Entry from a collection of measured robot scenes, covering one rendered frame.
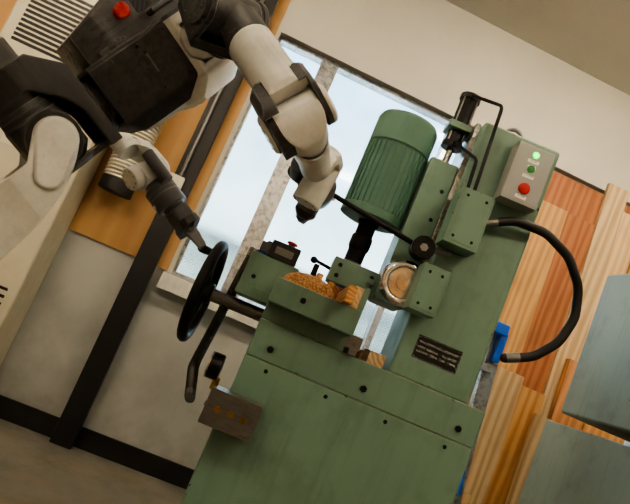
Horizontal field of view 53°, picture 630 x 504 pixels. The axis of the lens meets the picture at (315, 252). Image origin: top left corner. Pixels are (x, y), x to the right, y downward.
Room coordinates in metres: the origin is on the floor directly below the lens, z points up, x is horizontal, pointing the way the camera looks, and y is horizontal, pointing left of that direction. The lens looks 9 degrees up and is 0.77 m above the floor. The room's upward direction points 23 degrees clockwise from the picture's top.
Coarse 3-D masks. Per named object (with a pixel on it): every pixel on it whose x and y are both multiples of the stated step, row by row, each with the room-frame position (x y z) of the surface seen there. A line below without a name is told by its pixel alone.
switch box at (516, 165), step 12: (516, 144) 1.57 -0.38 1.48; (528, 144) 1.55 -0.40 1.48; (516, 156) 1.55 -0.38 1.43; (528, 156) 1.54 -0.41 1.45; (540, 156) 1.55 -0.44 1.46; (552, 156) 1.55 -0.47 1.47; (504, 168) 1.60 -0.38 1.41; (516, 168) 1.54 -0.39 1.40; (540, 168) 1.55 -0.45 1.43; (504, 180) 1.56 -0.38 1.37; (516, 180) 1.54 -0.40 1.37; (528, 180) 1.55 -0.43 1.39; (540, 180) 1.55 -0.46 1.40; (504, 192) 1.54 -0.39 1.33; (516, 192) 1.54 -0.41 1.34; (540, 192) 1.55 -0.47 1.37; (504, 204) 1.60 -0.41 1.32; (516, 204) 1.56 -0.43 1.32; (528, 204) 1.55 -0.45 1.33
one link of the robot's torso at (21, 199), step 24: (48, 120) 1.19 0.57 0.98; (48, 144) 1.20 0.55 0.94; (72, 144) 1.22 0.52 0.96; (24, 168) 1.20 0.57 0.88; (48, 168) 1.21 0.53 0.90; (72, 168) 1.24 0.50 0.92; (0, 192) 1.20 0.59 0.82; (24, 192) 1.21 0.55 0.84; (48, 192) 1.23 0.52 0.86; (0, 216) 1.22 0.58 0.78; (24, 216) 1.23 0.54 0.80; (0, 240) 1.23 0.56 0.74
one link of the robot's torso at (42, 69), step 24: (0, 48) 1.16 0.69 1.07; (0, 72) 1.16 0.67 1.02; (24, 72) 1.17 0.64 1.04; (48, 72) 1.19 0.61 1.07; (72, 72) 1.21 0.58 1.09; (0, 96) 1.18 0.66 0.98; (24, 96) 1.19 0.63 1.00; (48, 96) 1.23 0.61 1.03; (72, 96) 1.22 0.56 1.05; (0, 120) 1.21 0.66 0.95; (96, 120) 1.25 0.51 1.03; (96, 144) 1.34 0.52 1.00
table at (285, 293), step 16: (240, 288) 1.65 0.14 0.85; (256, 288) 1.65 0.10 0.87; (288, 288) 1.44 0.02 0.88; (304, 288) 1.44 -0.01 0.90; (288, 304) 1.44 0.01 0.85; (304, 304) 1.44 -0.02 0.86; (320, 304) 1.44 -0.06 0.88; (336, 304) 1.44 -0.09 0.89; (320, 320) 1.44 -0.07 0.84; (336, 320) 1.44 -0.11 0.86; (352, 320) 1.44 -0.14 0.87
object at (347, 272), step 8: (336, 256) 1.68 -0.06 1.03; (336, 264) 1.68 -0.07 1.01; (344, 264) 1.68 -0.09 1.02; (352, 264) 1.68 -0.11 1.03; (328, 272) 1.71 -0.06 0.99; (336, 272) 1.68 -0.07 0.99; (344, 272) 1.68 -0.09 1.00; (352, 272) 1.68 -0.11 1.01; (360, 272) 1.68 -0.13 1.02; (368, 272) 1.68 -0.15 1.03; (328, 280) 1.69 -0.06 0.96; (336, 280) 1.68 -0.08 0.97; (344, 280) 1.68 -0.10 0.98; (352, 280) 1.68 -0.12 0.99; (360, 280) 1.68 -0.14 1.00; (376, 280) 1.68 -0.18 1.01; (376, 288) 1.68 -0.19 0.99
